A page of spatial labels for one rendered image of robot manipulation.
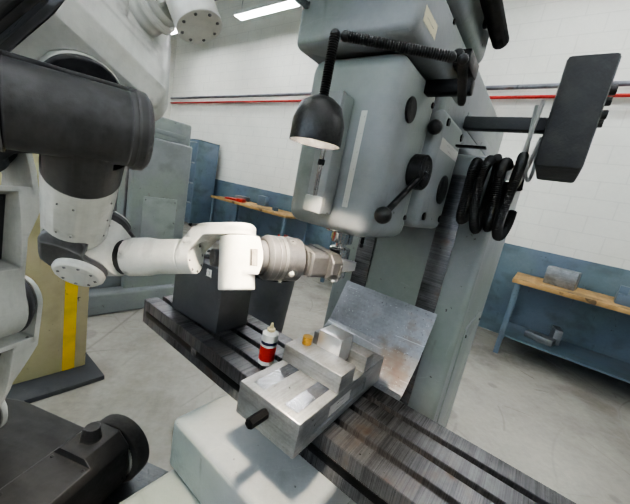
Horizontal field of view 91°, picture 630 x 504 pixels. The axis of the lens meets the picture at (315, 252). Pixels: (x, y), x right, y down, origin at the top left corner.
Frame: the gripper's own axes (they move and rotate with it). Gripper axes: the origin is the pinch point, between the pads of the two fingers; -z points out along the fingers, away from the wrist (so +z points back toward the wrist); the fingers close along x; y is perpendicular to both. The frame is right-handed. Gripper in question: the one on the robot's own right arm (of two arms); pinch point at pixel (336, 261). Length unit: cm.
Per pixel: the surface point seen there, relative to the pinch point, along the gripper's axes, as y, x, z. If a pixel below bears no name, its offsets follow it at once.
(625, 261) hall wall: -10, 41, -433
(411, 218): -12.7, -6.4, -13.0
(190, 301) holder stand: 25, 38, 21
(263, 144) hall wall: -93, 609, -221
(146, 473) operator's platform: 84, 37, 28
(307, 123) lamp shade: -22.2, -16.4, 22.8
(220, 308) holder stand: 22.5, 26.6, 15.6
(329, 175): -17.4, -6.1, 10.9
